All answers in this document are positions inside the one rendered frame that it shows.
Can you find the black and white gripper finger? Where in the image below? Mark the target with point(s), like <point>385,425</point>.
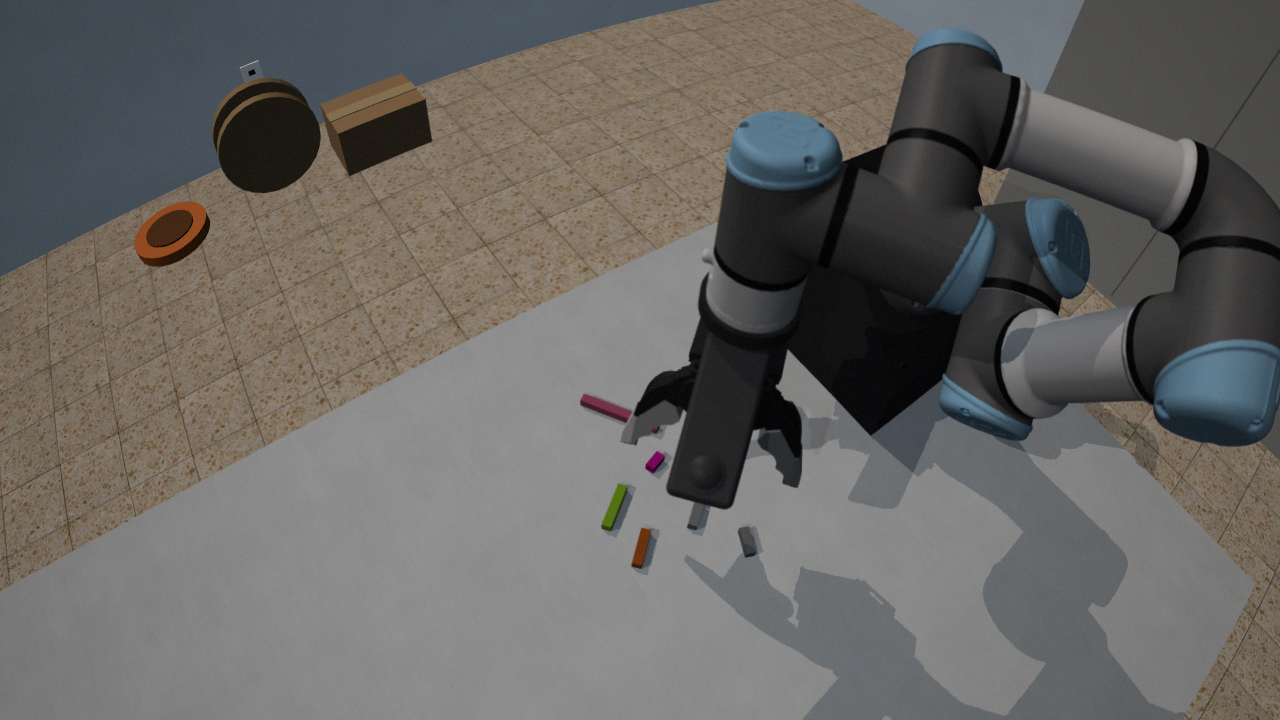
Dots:
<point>658,406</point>
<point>782,439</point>

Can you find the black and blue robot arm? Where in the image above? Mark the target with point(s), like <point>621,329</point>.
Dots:
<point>1208,351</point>

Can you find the orange rod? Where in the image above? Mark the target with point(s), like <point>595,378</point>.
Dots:
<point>641,548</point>

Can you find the dark grey rod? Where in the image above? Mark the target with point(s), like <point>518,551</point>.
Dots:
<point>695,516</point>
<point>746,541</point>

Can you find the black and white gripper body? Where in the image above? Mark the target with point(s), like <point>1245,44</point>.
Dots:
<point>778,340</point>

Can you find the lime green rod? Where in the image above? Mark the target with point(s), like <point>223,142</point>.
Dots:
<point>614,507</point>

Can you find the dark pink rod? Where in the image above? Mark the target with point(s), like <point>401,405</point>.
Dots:
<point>607,409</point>

